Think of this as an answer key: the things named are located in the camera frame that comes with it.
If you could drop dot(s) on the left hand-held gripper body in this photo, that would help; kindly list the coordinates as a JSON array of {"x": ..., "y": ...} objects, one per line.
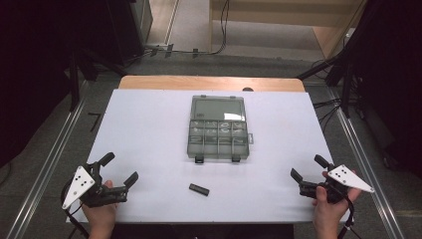
[{"x": 99, "y": 194}]

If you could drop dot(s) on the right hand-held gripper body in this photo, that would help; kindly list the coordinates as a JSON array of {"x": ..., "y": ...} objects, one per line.
[{"x": 331, "y": 191}]

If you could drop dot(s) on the small black rectangular block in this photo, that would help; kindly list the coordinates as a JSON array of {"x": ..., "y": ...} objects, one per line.
[{"x": 199, "y": 189}]

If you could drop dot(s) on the clear grey compartment box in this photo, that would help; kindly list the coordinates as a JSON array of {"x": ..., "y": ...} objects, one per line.
[{"x": 217, "y": 129}]

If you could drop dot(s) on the person's left hand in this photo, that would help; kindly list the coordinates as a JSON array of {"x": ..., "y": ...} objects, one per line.
[{"x": 99, "y": 214}]

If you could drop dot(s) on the person's right hand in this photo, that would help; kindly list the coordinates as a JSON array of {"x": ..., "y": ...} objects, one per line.
[{"x": 326, "y": 212}]

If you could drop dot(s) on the white table board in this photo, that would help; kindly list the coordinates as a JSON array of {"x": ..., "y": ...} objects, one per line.
[{"x": 152, "y": 139}]

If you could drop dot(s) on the black metal stand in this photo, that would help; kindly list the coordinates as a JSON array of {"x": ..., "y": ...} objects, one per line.
[
  {"x": 346, "y": 89},
  {"x": 74, "y": 86}
]

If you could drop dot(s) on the small dark round object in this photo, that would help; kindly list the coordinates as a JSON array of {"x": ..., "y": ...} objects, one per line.
[{"x": 247, "y": 89}]

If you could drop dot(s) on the wooden table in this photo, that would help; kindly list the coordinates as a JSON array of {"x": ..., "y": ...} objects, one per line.
[{"x": 205, "y": 83}]

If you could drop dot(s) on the black cabinet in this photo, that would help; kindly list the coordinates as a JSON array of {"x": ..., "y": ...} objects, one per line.
[{"x": 132, "y": 30}]

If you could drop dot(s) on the light wooden furniture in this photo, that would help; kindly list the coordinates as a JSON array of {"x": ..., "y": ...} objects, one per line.
[{"x": 285, "y": 16}]

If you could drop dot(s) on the aluminium floor rail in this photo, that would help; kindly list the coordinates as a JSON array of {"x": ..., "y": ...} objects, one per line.
[
  {"x": 49, "y": 166},
  {"x": 368, "y": 172}
]

